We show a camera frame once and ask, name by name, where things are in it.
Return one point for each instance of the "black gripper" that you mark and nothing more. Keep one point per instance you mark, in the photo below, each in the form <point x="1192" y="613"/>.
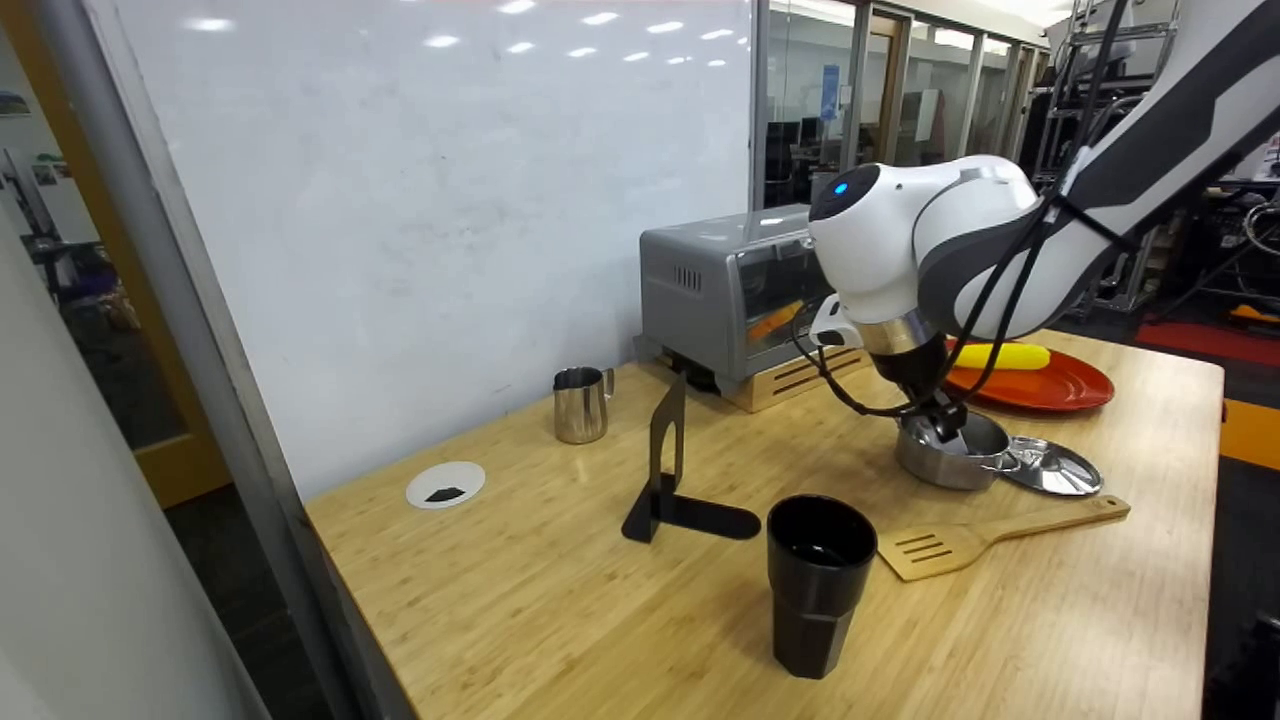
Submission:
<point x="924" y="388"/>

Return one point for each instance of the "steel pot lid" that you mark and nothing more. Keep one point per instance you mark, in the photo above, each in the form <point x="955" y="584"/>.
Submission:
<point x="1048" y="468"/>

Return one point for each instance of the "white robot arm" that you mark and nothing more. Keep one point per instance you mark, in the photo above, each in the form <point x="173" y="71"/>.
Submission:
<point x="968" y="249"/>

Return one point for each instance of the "small steel pot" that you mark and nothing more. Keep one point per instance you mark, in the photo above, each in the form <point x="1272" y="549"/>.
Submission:
<point x="956" y="460"/>

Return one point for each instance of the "yellow toy corn cob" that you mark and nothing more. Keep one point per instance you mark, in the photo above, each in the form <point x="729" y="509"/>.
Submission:
<point x="1006" y="358"/>

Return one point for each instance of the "wooden slatted stand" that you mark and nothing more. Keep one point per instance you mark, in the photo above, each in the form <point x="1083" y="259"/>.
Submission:
<point x="764" y="388"/>

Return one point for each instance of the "red oval plate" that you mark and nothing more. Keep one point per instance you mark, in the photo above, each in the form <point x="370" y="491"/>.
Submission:
<point x="1063" y="388"/>

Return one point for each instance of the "wooden slotted spatula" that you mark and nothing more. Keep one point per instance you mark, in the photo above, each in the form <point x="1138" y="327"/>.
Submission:
<point x="922" y="553"/>

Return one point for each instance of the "black plastic cup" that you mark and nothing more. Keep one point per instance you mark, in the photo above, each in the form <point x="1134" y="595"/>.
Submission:
<point x="816" y="567"/>

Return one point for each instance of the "grey toaster oven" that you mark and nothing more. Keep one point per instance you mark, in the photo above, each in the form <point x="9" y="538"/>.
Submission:
<point x="729" y="295"/>

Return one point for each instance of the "black L-shaped stand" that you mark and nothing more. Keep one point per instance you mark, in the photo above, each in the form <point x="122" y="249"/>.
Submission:
<point x="660" y="499"/>

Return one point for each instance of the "small steel milk jug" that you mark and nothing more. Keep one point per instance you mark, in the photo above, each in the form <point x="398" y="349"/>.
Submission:
<point x="579" y="406"/>

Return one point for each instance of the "white table grommet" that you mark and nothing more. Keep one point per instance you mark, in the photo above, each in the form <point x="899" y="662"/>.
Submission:
<point x="446" y="487"/>

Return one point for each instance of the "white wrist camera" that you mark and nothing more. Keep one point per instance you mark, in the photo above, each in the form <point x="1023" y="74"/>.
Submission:
<point x="829" y="327"/>

